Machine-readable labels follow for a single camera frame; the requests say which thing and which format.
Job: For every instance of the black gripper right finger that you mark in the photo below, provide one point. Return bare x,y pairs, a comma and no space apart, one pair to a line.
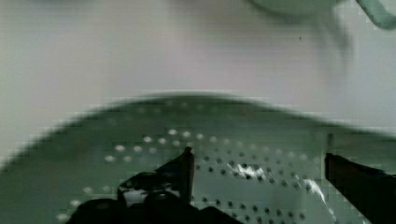
370,190

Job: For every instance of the green mug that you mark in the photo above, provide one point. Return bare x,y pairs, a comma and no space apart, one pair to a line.
374,10

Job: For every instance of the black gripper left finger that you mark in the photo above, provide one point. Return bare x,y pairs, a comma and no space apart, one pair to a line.
175,176

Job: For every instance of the green oval strainer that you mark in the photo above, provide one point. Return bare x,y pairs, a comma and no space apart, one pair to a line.
253,164

